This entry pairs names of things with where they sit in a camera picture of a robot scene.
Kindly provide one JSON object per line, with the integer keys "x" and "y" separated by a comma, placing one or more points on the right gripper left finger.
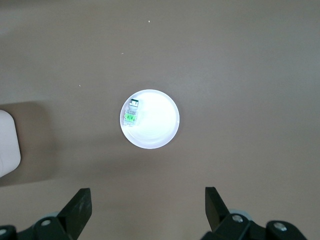
{"x": 75, "y": 215}

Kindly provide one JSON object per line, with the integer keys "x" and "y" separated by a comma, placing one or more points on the green white terminal block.
{"x": 130, "y": 117}

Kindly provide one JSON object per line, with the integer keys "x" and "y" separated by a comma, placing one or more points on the pink round plate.
{"x": 157, "y": 125}

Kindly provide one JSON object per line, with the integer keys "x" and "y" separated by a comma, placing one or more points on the white lidded storage box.
{"x": 8, "y": 140}

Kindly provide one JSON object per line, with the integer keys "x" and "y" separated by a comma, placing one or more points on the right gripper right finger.
{"x": 220, "y": 220}

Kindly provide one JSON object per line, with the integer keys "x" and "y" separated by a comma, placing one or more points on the white dark-green contact block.
{"x": 134, "y": 102}

